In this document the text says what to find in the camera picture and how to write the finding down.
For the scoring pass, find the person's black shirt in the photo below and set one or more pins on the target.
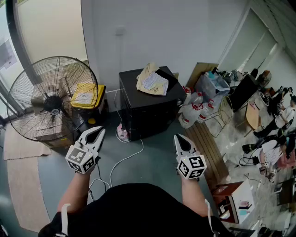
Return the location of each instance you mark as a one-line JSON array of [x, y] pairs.
[[138, 213]]

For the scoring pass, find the round wooden table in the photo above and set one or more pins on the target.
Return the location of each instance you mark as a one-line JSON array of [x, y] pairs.
[[252, 116]]

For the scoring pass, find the white board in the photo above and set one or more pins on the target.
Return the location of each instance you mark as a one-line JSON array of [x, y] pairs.
[[242, 196]]

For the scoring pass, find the slatted wooden floor board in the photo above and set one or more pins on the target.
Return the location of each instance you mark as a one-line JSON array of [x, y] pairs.
[[205, 148]]

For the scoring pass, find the pink stool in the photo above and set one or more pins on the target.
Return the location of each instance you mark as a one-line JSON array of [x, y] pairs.
[[286, 162]]

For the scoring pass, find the red-brown desk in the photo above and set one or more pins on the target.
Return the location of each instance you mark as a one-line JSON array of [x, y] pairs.
[[222, 192]]

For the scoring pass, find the clear water jug red cap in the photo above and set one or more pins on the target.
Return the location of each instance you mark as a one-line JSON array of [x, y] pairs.
[[188, 97], [188, 115], [198, 97], [205, 113]]

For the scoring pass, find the clear plastic storage bin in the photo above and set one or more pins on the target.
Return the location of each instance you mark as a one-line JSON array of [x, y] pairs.
[[210, 86]]

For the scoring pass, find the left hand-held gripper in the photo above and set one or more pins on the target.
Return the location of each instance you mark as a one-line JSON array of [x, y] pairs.
[[79, 157]]

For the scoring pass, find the black box cabinet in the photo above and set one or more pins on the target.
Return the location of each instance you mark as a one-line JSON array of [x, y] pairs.
[[242, 92]]

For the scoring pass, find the black window frame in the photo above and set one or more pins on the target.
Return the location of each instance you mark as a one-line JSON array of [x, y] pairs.
[[16, 34]]

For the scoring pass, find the person's left forearm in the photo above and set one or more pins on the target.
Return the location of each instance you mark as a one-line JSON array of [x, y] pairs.
[[76, 192]]

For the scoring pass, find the small standing fan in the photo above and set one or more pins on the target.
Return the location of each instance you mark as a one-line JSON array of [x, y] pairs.
[[264, 78]]

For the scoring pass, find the grey paper notice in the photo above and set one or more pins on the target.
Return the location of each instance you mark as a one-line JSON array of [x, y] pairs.
[[8, 54]]

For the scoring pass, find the black box with yellow lid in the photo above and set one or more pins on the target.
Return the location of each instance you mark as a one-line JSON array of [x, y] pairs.
[[101, 91]]

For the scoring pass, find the large black floor fan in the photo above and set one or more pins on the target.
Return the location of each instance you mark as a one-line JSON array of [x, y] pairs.
[[53, 104]]

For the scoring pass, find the black flat mat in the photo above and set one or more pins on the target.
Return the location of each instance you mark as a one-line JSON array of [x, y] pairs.
[[168, 77]]

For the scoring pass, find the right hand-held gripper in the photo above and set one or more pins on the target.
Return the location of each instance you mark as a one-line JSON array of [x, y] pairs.
[[192, 165]]

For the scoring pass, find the pale yellow cloth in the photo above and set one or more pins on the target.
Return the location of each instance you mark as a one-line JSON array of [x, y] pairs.
[[144, 86]]

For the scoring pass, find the white checked cloth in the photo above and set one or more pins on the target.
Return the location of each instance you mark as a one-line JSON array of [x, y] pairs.
[[155, 81]]

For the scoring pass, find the brown cardboard floor sheet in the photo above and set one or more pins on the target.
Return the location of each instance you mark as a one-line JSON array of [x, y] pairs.
[[23, 185]]

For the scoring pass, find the person's right forearm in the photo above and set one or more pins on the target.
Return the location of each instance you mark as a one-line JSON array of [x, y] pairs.
[[194, 196]]

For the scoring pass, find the brown cardboard box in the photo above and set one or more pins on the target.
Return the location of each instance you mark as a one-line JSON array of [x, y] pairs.
[[46, 136], [38, 92]]

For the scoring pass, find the leaning wooden board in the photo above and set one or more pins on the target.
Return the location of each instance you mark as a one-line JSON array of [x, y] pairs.
[[201, 69]]

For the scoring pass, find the black square table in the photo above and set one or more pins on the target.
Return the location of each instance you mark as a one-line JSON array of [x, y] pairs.
[[148, 104]]

